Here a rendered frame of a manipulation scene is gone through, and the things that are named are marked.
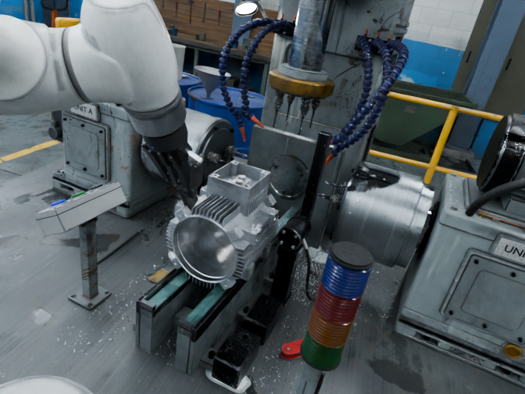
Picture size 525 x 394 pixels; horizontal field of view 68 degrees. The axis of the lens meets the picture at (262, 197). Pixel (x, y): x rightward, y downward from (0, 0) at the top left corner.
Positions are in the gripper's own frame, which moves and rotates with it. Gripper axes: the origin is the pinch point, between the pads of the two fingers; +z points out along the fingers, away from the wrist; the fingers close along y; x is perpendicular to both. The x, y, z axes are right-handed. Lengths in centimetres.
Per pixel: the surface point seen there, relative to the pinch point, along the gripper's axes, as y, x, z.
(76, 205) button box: 18.1, 12.5, -2.3
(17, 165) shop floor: 247, -58, 163
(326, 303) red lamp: -34.9, 14.7, -11.9
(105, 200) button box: 17.3, 7.3, 2.3
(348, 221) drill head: -30.1, -18.7, 18.5
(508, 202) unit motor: -61, -31, 9
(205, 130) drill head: 15.7, -28.4, 13.2
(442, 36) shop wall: -26, -500, 248
